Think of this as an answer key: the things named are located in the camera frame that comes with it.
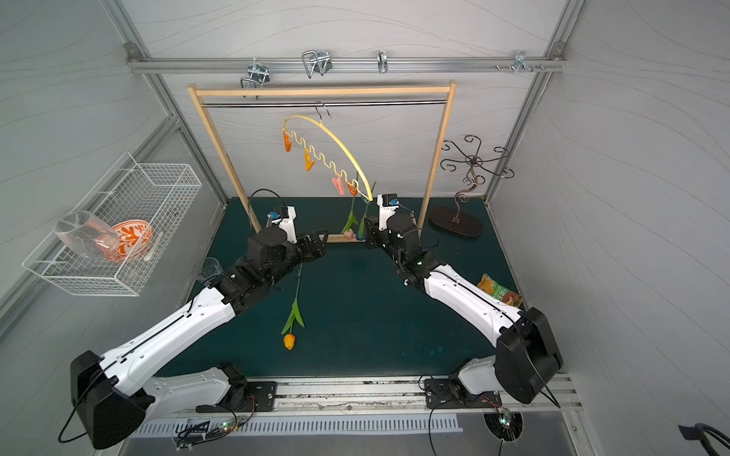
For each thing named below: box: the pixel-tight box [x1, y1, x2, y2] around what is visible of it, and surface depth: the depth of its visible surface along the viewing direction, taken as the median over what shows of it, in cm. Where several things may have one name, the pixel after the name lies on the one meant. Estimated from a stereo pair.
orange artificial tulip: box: [281, 263, 306, 351], surface depth 86 cm
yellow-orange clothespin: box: [304, 148, 317, 172], surface depth 88 cm
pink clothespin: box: [331, 176, 346, 196], surface depth 82 cm
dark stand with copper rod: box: [429, 134, 515, 238], surface depth 95 cm
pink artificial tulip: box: [340, 194, 359, 241], surface depth 95 cm
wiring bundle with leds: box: [174, 394, 258, 452], surface depth 69 cm
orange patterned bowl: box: [111, 219, 154, 264], surface depth 67 cm
